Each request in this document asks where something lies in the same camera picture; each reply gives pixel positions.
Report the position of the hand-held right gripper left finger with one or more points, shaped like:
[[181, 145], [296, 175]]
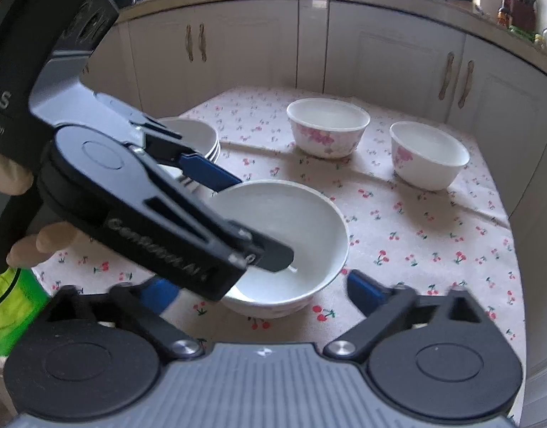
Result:
[[159, 296]]

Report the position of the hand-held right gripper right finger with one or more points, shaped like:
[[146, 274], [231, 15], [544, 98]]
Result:
[[366, 292]]

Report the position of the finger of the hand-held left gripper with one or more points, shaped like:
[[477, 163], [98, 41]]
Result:
[[273, 256], [208, 174]]

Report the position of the white bowl with pink flowers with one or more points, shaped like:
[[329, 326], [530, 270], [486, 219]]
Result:
[[326, 138], [300, 214], [429, 160]]

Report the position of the person's left hand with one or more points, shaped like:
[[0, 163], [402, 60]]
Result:
[[55, 237]]

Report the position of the cherry print tablecloth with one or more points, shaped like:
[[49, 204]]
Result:
[[411, 240]]

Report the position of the green plastic bag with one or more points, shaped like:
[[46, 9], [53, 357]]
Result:
[[15, 312]]

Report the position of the green seasoning box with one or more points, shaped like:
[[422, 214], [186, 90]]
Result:
[[520, 33]]

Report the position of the dark soy sauce bottle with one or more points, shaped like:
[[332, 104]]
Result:
[[505, 13]]

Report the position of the dark knife block with knives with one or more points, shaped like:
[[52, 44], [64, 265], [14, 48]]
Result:
[[522, 11]]

